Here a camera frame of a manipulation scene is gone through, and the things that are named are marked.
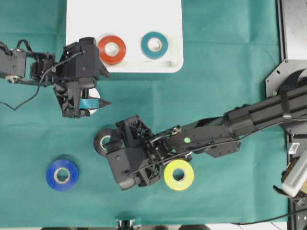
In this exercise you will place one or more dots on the green table cloth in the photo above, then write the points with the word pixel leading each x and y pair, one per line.
pixel 230 47

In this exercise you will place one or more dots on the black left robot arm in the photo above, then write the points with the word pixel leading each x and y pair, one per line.
pixel 22 65

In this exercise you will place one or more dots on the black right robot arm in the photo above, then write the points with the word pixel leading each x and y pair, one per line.
pixel 219 136

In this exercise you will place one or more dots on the red tape roll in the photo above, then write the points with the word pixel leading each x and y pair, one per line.
pixel 112 49

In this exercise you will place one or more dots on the black clamp table edge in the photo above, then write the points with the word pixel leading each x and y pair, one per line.
pixel 125 224

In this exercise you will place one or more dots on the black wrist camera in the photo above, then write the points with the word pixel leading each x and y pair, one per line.
pixel 123 163
pixel 84 64

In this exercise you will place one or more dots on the black tape roll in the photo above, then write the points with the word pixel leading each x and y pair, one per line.
pixel 100 137

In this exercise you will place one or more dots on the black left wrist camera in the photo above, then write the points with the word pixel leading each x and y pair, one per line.
pixel 84 64

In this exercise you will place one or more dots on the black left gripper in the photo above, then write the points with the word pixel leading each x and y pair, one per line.
pixel 69 94

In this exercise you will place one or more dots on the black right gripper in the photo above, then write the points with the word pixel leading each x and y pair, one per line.
pixel 133 133

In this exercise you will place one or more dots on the white plastic tray case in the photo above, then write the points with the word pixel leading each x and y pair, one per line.
pixel 130 20

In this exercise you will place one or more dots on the white tape roll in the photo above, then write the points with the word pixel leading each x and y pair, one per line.
pixel 91 103

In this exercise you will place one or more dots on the blue tape roll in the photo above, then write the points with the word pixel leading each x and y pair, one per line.
pixel 62 175

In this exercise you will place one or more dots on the teal tape roll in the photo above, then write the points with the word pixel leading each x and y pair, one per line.
pixel 154 45

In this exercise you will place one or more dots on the yellow tape roll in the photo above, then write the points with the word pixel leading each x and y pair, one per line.
pixel 178 175

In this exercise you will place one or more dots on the white perforated box device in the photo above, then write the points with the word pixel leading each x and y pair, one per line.
pixel 296 177

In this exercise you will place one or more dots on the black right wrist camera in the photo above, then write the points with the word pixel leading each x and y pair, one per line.
pixel 123 163

